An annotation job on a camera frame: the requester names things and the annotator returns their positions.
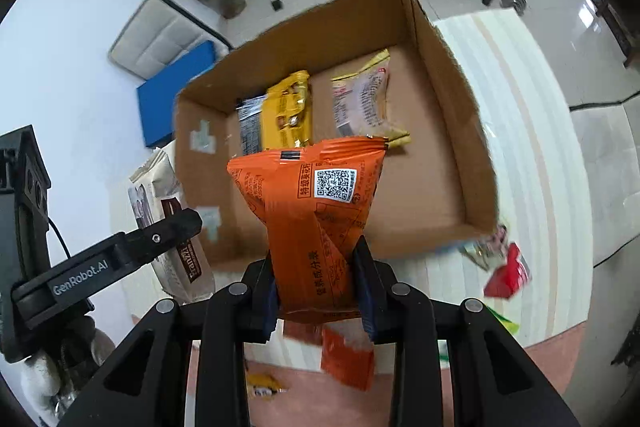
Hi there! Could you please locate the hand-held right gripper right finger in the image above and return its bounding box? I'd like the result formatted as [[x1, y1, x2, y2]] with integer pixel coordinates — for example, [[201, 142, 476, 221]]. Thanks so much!
[[352, 237, 583, 427]]

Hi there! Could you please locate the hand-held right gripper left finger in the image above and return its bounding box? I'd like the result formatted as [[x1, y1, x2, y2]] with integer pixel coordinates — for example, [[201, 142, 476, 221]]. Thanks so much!
[[57, 257, 280, 427]]

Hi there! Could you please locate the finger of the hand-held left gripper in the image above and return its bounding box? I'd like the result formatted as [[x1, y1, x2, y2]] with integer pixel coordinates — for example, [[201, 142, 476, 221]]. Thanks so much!
[[49, 208, 203, 304]]

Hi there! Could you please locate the beige brown biscuit packet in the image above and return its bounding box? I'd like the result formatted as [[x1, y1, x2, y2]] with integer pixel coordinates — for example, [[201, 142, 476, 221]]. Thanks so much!
[[128, 148, 217, 304]]

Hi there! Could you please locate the orange snack packet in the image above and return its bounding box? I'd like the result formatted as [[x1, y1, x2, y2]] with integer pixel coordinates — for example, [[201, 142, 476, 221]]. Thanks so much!
[[320, 326, 377, 392], [227, 136, 389, 324]]

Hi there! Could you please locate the cardboard box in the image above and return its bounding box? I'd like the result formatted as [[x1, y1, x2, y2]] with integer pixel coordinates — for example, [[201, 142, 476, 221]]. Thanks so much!
[[172, 0, 501, 269]]

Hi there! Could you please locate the yellow white snack packet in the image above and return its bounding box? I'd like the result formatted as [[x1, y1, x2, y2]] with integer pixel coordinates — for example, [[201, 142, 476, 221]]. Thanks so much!
[[247, 371, 289, 401]]

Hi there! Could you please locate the clear crumpled packet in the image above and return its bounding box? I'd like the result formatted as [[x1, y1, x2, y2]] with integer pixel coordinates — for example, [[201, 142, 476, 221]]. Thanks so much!
[[460, 223, 509, 269]]

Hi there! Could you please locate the black silver snack packet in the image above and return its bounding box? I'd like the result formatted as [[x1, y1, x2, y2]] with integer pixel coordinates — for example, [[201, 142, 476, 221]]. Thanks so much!
[[236, 96, 267, 156]]

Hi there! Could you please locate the white padded blue seat chair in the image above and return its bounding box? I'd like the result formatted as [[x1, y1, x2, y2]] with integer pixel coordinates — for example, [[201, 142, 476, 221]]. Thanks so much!
[[109, 0, 234, 151]]

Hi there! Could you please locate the green yellow snack packet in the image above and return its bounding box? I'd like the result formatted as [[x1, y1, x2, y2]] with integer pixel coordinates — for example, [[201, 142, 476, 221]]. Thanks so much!
[[492, 307, 522, 334]]

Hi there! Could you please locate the red snack packet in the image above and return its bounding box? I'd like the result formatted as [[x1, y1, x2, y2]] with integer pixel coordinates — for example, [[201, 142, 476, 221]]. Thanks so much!
[[483, 243, 532, 301]]

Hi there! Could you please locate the beige translucent snack packet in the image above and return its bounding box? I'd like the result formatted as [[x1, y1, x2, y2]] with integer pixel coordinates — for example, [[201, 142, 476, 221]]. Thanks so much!
[[331, 49, 412, 148]]

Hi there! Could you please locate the black cable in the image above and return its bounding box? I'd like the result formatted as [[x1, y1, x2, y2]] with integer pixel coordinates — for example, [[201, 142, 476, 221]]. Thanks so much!
[[46, 216, 72, 264]]

